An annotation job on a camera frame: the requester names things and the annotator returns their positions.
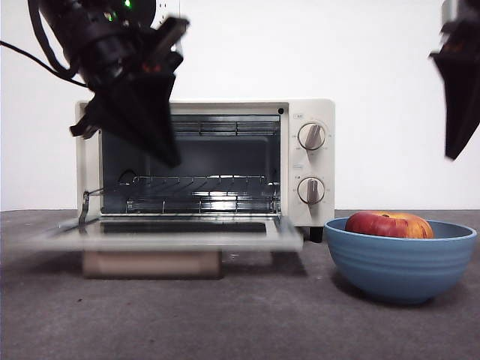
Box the small cream oven knob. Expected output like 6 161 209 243
296 175 326 206

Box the blue ribbed bowl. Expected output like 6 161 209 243
323 216 479 305

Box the pale grey right wrist camera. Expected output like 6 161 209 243
440 0 458 24

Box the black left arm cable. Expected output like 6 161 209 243
0 0 93 91

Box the red yellow apple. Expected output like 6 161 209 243
344 211 435 240

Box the glass-window oven door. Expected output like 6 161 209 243
35 190 305 281

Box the cream Toshiba toaster oven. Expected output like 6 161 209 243
74 97 336 243

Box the large cream oven knob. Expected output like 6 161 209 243
297 122 327 152

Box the white wall socket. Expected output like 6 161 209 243
151 0 181 29

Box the metal wire oven rack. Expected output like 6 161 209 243
119 173 282 215

